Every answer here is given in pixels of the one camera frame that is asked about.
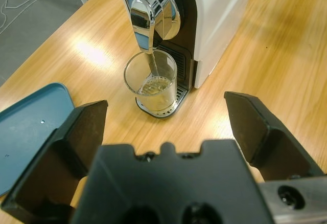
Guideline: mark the teal plastic tray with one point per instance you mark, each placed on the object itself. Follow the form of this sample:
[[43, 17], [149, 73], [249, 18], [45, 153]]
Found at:
[[25, 132]]

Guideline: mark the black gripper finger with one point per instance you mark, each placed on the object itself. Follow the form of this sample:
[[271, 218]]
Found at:
[[276, 147], [51, 157]]

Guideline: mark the white capsule coffee machine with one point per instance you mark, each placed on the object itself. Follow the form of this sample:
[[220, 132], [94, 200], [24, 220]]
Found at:
[[219, 17]]

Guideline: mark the clear glass cup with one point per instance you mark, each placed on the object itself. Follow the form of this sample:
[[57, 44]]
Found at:
[[163, 98]]

